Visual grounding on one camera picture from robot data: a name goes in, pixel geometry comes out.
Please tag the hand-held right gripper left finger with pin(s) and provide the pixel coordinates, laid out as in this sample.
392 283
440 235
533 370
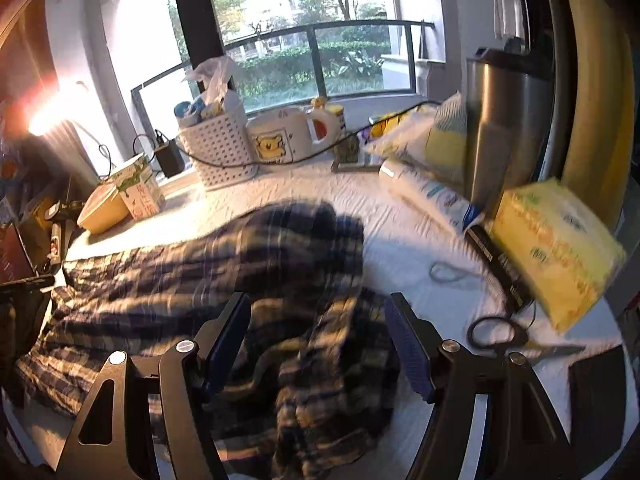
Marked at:
227 350

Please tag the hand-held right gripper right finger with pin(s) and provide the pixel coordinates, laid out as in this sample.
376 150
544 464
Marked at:
407 345

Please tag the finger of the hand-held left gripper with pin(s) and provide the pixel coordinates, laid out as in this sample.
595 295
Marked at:
30 282

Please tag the plaid flannel shirt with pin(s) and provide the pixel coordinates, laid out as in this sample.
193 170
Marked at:
300 270

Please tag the tablet with orange screen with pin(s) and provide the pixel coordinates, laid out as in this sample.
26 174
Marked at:
15 255

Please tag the small spray can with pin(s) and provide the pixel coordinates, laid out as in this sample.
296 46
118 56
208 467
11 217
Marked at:
56 242

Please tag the black scissors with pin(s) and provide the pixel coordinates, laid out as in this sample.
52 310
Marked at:
495 332

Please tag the yellow lunch box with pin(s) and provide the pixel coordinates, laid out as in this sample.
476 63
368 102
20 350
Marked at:
102 212

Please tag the black comb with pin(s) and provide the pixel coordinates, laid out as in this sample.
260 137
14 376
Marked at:
500 265

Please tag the green and white milk carton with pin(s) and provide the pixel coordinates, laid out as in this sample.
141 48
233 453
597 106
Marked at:
137 187

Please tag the white tube bottle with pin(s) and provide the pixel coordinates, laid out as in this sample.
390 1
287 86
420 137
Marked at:
425 190

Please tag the white desk lamp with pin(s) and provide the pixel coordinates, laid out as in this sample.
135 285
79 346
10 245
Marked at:
55 115

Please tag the yellow tissue pack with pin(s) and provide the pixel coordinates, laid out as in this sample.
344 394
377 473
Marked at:
555 250

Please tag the black power adapter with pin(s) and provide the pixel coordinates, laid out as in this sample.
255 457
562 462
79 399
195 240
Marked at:
169 157

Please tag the white perforated basket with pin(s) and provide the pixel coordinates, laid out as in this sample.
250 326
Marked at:
220 155

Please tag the yellow plastic bag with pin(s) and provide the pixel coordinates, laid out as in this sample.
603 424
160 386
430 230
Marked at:
425 135

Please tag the white mug with bear print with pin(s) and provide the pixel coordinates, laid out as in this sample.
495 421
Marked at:
277 140

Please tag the steel tumbler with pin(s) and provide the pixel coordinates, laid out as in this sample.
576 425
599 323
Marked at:
505 130

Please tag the dark curtain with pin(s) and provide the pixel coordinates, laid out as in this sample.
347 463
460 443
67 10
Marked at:
25 35

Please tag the small yellow figurine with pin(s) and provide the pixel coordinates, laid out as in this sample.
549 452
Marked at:
327 110

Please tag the crumpled white plastic bag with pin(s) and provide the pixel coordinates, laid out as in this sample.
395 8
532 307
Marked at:
212 77

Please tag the black balcony railing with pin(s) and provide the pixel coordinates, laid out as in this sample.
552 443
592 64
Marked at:
320 40

